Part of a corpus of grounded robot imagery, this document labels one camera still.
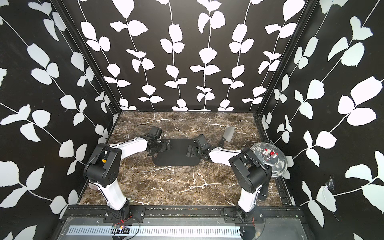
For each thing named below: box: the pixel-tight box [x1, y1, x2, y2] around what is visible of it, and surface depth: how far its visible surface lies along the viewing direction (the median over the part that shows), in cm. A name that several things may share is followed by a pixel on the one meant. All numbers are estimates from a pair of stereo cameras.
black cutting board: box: [152, 138, 201, 166], surface depth 95 cm
